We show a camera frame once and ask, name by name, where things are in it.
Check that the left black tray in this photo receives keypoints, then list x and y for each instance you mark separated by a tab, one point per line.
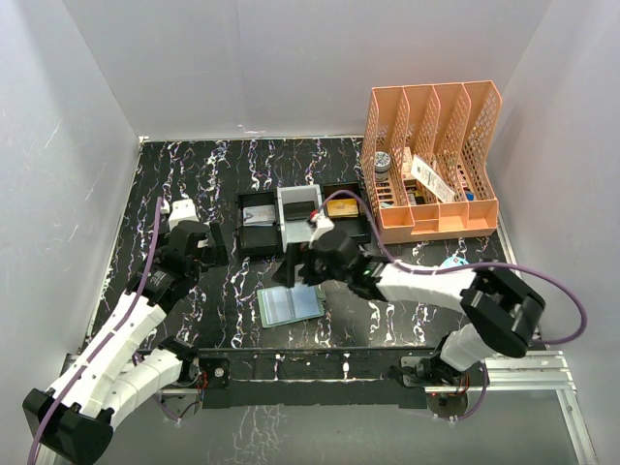
258	242

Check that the orange file organizer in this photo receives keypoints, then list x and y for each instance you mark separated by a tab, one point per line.
450	126

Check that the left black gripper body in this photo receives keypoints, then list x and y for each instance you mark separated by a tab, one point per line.
203	262

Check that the round blue tape roll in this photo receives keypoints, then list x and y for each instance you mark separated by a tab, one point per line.
453	261

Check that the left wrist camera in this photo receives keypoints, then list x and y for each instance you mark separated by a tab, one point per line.
178	211

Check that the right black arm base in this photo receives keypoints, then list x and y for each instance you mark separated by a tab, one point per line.
432	372

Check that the black credit card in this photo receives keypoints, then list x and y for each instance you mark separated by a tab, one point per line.
298	210

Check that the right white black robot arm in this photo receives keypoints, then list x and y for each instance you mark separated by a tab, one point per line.
502	310

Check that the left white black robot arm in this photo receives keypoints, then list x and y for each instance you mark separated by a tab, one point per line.
75	417

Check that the aluminium frame rail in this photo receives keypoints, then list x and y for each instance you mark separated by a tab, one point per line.
358	376

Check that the black tray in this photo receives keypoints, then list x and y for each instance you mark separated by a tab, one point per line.
258	242
357	228

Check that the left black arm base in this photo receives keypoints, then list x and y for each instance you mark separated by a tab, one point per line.
204	373

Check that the right black tray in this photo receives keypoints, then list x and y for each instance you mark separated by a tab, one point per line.
357	228

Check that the small round jar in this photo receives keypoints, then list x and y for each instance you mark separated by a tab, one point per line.
382	165

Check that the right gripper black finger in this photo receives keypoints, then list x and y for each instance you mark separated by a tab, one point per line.
309	274
285	273

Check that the green card holder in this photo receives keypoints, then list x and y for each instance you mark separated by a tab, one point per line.
281	306

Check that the gold credit card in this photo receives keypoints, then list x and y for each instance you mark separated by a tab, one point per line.
342	208

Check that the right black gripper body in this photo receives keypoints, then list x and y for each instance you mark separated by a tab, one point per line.
327	271

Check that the white paper packet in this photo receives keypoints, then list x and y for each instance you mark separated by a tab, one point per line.
431	180

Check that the white middle tray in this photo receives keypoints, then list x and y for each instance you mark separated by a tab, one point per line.
296	231

